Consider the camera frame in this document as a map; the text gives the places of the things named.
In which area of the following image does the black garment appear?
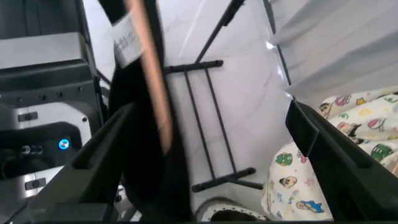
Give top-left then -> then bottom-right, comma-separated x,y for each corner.
98,0 -> 193,222

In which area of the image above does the white laundry basket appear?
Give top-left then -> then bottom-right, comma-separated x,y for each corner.
195,198 -> 271,222

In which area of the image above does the pink clothes hanger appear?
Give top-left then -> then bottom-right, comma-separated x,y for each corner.
123,0 -> 174,154

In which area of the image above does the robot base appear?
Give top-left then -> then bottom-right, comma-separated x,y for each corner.
0,0 -> 137,223

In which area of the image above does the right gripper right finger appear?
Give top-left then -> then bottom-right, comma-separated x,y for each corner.
285,99 -> 398,224

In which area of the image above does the black clothes rack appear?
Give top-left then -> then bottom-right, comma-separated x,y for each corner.
163,0 -> 264,194

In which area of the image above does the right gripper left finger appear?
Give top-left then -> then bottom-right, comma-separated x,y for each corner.
27,102 -> 134,223

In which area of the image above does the white curtain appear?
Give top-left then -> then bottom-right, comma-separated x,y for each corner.
269,0 -> 398,110

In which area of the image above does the cream printed garment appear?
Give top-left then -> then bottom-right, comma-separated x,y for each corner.
260,86 -> 398,221

